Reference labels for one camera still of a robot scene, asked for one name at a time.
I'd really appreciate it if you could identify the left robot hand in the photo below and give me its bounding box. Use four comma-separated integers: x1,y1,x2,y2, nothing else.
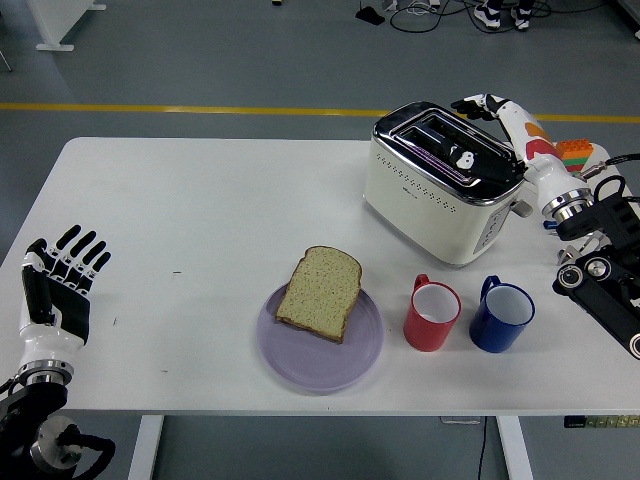
18,224,112,369

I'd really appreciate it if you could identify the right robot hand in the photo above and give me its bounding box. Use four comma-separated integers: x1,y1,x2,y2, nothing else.
447,92,594,211

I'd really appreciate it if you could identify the brown bread slice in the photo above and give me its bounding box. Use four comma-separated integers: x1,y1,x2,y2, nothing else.
274,244,364,345

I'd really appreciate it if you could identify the purple plastic plate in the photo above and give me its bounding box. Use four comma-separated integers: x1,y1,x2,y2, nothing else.
255,282,386,397

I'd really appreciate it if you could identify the orange green red block stack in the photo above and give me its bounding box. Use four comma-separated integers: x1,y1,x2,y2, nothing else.
557,137,595,174

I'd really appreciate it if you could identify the cream and chrome toaster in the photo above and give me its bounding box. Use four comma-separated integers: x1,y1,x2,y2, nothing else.
362,101,535,271

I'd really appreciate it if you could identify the white table leg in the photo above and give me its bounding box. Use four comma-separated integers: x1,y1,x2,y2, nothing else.
127,414,166,480
495,414,535,480

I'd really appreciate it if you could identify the blue enamel mug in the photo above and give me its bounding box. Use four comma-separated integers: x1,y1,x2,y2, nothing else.
468,274,536,355

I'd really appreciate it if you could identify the red enamel mug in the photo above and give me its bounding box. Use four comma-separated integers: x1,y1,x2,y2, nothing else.
402,272,462,353

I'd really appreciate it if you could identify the black foot pedal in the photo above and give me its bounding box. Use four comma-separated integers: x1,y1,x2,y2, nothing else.
354,5,386,25

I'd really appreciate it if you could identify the black table control panel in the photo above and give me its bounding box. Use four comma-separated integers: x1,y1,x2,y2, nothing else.
563,414,640,430

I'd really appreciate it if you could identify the white furniture base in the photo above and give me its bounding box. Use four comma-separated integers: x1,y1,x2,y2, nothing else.
27,0,107,52

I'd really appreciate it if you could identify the black floor cable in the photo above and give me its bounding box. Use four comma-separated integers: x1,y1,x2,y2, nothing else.
388,0,606,35

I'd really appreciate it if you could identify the thin black hanging cable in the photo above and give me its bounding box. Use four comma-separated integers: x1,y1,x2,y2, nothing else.
472,417,489,480

